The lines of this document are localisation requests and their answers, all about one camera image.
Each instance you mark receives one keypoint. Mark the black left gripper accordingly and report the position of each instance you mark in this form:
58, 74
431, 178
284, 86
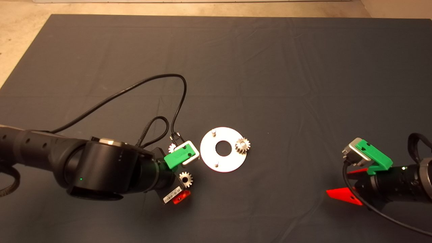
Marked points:
170, 192

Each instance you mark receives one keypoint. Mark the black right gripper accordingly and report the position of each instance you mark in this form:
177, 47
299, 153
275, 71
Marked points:
369, 189

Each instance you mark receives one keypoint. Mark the white gear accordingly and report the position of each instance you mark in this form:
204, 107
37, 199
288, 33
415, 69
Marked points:
171, 147
188, 180

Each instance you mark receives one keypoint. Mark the small steel planetary gear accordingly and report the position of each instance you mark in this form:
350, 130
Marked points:
245, 148

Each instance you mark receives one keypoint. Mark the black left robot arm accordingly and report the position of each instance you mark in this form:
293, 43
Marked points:
101, 168

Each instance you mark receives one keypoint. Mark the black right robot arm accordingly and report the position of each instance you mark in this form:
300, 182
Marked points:
411, 185

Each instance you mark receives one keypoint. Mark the round metal carrier plate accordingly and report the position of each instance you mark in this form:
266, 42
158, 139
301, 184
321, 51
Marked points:
222, 165

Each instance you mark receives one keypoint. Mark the dark grey table cloth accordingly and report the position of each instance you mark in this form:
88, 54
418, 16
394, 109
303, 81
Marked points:
270, 67

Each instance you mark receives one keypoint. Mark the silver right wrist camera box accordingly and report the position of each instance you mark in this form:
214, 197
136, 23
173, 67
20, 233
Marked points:
354, 153

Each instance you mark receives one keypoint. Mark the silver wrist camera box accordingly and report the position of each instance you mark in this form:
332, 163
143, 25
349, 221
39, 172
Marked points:
354, 153
194, 158

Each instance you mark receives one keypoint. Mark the green right camera mount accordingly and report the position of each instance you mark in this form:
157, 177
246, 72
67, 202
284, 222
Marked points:
374, 153

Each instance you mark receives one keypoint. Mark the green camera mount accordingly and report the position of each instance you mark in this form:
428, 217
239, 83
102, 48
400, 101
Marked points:
177, 158
374, 153

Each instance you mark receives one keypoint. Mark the green left camera mount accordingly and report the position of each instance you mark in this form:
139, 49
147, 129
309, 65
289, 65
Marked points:
177, 158

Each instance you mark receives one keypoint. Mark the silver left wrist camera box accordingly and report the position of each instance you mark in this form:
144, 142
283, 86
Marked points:
194, 158

